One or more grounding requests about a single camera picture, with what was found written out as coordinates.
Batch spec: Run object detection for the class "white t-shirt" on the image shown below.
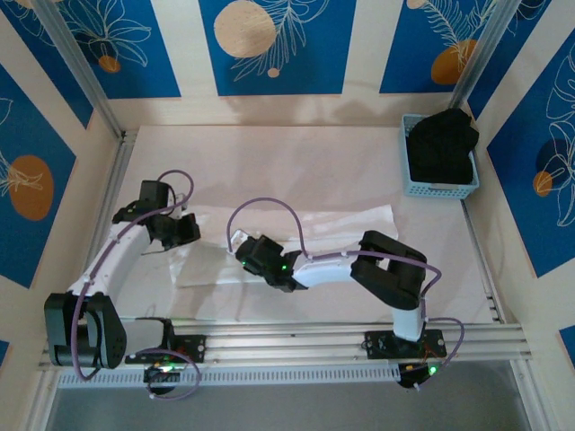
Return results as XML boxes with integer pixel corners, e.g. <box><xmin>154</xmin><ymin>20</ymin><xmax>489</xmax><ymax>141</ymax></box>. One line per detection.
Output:
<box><xmin>172</xmin><ymin>204</ymin><xmax>401</xmax><ymax>289</ymax></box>

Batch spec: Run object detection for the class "black electronics board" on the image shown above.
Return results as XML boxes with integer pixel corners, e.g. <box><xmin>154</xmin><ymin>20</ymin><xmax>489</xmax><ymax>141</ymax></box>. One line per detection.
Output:
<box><xmin>397</xmin><ymin>361</ymin><xmax>446</xmax><ymax>391</ymax></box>
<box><xmin>143</xmin><ymin>364</ymin><xmax>181</xmax><ymax>396</ymax></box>

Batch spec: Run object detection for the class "light blue plastic basket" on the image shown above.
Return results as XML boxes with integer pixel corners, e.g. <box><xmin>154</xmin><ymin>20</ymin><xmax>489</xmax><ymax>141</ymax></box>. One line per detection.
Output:
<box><xmin>401</xmin><ymin>112</ymin><xmax>481</xmax><ymax>198</ymax></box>

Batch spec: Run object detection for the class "black cloth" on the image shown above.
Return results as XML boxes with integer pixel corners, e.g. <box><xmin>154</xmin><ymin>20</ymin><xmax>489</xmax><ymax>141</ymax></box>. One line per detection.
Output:
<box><xmin>406</xmin><ymin>107</ymin><xmax>480</xmax><ymax>185</ymax></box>

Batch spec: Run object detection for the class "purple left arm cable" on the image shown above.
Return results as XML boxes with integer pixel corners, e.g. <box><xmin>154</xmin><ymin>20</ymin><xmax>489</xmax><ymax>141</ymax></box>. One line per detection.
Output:
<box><xmin>71</xmin><ymin>169</ymin><xmax>197</xmax><ymax>382</ymax></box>

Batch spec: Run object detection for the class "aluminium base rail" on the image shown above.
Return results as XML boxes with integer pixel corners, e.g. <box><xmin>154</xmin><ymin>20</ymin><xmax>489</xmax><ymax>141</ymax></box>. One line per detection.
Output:
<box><xmin>38</xmin><ymin>321</ymin><xmax>534</xmax><ymax>367</ymax></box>

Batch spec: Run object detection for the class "white slotted cable duct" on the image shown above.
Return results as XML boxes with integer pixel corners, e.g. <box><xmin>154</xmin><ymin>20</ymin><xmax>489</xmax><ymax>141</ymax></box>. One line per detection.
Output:
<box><xmin>57</xmin><ymin>363</ymin><xmax>401</xmax><ymax>390</ymax></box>

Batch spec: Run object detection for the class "looped purple cable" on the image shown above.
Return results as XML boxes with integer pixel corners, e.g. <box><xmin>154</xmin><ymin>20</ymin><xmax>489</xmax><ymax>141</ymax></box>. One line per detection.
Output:
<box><xmin>133</xmin><ymin>348</ymin><xmax>202</xmax><ymax>401</ymax></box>

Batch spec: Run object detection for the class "aluminium frame post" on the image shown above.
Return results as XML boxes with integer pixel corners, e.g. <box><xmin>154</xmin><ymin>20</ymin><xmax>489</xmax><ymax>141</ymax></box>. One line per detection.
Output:
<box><xmin>450</xmin><ymin>0</ymin><xmax>518</xmax><ymax>109</ymax></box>
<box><xmin>33</xmin><ymin>0</ymin><xmax>127</xmax><ymax>141</ymax></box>

